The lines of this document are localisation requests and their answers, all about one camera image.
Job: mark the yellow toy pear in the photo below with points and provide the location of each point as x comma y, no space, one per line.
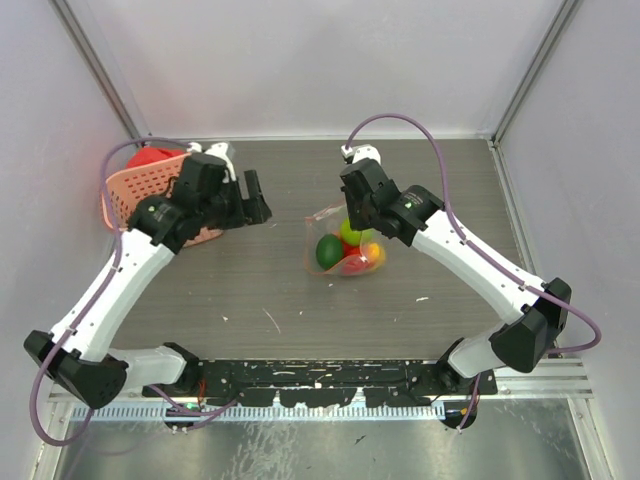
374,254

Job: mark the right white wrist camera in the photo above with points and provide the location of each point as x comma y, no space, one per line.
353,155

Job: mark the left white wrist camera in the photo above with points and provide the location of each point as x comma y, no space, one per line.
221,150

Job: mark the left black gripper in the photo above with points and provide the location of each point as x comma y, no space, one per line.
253,210

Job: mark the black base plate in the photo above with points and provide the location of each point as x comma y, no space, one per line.
314,384

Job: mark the dark green toy avocado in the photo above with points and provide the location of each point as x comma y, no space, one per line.
329,251

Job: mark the red cloth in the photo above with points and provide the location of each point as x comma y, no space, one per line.
149,154

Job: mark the white slotted cable duct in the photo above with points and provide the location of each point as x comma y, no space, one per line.
357,411

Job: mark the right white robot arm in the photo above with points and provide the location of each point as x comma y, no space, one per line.
528,308

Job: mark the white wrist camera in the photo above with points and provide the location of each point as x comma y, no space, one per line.
221,150
353,155

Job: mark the pink plastic basket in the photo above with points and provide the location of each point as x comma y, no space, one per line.
127,187

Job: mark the red yellow toy mango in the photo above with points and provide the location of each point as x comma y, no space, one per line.
353,269

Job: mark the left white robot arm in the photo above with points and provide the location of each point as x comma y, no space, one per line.
77,353

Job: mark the clear zip top bag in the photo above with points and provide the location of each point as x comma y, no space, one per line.
328,221

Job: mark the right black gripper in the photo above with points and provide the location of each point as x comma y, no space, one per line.
356,222

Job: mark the red toy apple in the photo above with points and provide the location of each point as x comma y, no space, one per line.
351,253

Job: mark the light green toy apple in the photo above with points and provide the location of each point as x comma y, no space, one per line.
354,237

